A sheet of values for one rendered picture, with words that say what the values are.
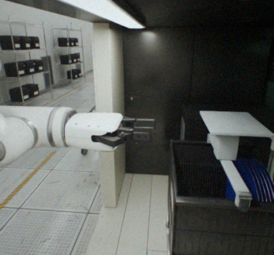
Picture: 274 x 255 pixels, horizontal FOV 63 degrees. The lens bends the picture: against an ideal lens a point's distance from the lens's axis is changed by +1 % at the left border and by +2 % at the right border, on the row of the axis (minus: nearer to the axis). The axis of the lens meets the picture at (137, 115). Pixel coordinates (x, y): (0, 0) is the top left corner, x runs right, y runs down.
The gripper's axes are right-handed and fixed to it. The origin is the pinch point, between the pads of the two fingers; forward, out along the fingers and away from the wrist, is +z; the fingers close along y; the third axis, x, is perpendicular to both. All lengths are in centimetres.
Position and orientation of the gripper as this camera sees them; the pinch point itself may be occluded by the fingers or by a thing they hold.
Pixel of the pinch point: (145, 130)
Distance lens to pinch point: 45.3
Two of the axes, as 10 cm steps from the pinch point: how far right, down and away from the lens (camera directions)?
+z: 10.0, 0.3, -0.9
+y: -1.0, 3.2, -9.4
